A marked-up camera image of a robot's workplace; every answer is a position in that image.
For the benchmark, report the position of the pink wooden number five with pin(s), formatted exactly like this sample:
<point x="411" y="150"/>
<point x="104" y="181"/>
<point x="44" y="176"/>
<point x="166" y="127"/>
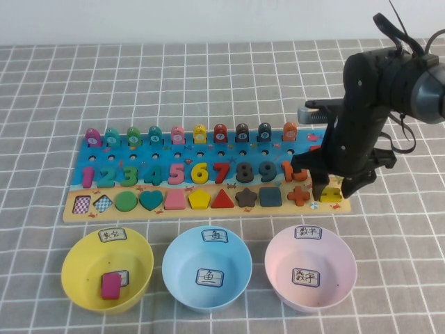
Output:
<point x="174" y="169"/>

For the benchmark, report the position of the thin black zip tie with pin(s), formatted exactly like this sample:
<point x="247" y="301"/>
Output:
<point x="395" y="14"/>

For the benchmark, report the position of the yellow wooden number six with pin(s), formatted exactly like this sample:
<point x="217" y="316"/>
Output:
<point x="195" y="175"/>

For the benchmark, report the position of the red fish numbered seven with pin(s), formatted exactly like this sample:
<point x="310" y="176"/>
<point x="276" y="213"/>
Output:
<point x="220" y="134"/>

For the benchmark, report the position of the pink plastic bowl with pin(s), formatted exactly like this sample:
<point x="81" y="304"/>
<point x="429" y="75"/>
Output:
<point x="333" y="264"/>

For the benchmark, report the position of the white label reading 其它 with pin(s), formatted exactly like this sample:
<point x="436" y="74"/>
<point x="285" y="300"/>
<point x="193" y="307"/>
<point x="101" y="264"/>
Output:
<point x="113" y="234"/>
<point x="124" y="276"/>

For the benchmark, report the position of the teal wooden number two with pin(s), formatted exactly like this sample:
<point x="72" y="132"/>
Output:
<point x="108" y="183"/>

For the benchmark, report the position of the yellow wooden pentagon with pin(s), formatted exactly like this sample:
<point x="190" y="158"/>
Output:
<point x="200" y="200"/>

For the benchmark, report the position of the magenta wooden number one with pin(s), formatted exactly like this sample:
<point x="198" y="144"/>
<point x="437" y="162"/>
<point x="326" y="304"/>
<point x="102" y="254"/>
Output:
<point x="88" y="178"/>

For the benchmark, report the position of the teal wooden number four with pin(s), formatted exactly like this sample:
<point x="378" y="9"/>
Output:
<point x="156" y="175"/>

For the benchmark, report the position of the dark blue fish numbered nine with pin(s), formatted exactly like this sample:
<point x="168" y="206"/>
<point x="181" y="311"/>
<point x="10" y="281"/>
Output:
<point x="264" y="133"/>

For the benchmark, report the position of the white label reading 鱼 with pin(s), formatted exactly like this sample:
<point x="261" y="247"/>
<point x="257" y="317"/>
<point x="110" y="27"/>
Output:
<point x="209" y="277"/>
<point x="215" y="235"/>

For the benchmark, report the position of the purple fish numbered one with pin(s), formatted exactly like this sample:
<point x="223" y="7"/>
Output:
<point x="93" y="138"/>

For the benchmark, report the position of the dark blue wooden square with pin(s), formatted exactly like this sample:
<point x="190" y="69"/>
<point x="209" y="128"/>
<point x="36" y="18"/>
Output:
<point x="270" y="196"/>

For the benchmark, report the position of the orange wooden number ten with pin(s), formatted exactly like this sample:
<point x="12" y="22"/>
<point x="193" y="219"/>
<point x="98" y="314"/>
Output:
<point x="286" y="172"/>

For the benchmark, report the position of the teal wooden heart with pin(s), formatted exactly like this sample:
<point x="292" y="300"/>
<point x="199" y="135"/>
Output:
<point x="151" y="200"/>

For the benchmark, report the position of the red wooden triangle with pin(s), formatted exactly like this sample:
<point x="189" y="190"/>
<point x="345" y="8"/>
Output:
<point x="222" y="201"/>

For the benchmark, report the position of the yellow fish numbered six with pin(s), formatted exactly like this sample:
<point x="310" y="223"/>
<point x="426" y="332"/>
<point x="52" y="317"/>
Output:
<point x="199" y="135"/>

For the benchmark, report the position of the red wooden number seven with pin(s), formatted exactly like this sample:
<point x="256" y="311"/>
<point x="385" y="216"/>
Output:
<point x="226" y="168"/>

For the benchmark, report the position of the teal fish numbered four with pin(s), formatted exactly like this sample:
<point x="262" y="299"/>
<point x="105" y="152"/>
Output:
<point x="155" y="136"/>

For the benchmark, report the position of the orange fish numbered ten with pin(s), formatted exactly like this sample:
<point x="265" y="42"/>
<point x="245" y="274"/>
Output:
<point x="290" y="131"/>

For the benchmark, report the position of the orange wooden plus sign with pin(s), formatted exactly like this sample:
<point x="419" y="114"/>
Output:
<point x="298" y="195"/>

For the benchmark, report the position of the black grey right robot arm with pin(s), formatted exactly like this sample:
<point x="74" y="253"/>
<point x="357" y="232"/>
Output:
<point x="427" y="94"/>

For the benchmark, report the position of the yellow wooden equals sign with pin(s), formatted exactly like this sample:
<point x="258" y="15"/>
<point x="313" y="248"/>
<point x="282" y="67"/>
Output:
<point x="332" y="196"/>

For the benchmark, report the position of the light blue plastic bowl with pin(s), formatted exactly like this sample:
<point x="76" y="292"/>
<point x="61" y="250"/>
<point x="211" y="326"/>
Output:
<point x="180" y="264"/>

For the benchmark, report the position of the red wooden minus sign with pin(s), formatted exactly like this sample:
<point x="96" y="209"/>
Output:
<point x="314" y="149"/>

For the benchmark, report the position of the teal fish numbered two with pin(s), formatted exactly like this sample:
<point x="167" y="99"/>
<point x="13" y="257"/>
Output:
<point x="112" y="137"/>

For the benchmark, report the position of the yellow plastic bowl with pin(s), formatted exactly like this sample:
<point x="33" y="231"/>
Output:
<point x="83" y="264"/>

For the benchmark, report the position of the pink wooden trapezoid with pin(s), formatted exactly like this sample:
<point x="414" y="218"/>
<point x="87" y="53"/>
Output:
<point x="175" y="201"/>

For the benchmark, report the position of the green wooden number three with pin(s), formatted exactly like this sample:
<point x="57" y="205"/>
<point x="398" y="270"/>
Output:
<point x="131" y="177"/>

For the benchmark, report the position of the green fish numbered three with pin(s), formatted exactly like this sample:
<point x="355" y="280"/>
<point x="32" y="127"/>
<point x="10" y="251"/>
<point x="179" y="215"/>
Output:
<point x="133" y="137"/>

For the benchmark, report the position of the pink wooden rectangle block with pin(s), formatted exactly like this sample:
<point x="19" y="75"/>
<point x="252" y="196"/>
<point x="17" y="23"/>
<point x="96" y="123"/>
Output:
<point x="111" y="286"/>

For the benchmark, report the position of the white label reading 数字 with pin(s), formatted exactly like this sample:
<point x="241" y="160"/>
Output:
<point x="307" y="232"/>
<point x="306" y="276"/>

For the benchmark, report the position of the green wooden circle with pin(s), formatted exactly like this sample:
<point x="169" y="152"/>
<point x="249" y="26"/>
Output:
<point x="126" y="202"/>

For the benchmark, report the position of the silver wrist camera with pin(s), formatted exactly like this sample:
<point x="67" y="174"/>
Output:
<point x="311" y="116"/>

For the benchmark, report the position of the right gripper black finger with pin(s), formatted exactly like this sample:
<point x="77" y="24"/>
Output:
<point x="320" y="184"/>
<point x="354" y="186"/>

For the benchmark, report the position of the pink fish numbered five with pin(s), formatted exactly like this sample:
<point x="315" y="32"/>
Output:
<point x="177" y="135"/>

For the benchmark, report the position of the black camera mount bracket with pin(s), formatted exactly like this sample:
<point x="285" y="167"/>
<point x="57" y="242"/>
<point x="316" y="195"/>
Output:
<point x="327" y="104"/>

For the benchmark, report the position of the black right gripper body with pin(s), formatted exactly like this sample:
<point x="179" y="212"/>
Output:
<point x="351" y="146"/>

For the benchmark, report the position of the dark slate number nine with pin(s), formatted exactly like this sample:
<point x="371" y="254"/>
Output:
<point x="273" y="172"/>

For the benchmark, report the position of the brown fish numbered eight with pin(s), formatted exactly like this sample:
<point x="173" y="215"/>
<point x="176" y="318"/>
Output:
<point x="242" y="133"/>

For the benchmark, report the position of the dark brown wooden star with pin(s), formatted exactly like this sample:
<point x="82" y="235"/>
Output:
<point x="246" y="197"/>

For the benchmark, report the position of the wooden sea-themed puzzle board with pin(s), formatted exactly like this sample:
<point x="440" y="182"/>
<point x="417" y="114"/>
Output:
<point x="208" y="154"/>

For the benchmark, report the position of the dark brown number eight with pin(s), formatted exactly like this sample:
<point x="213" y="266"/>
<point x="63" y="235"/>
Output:
<point x="246" y="173"/>

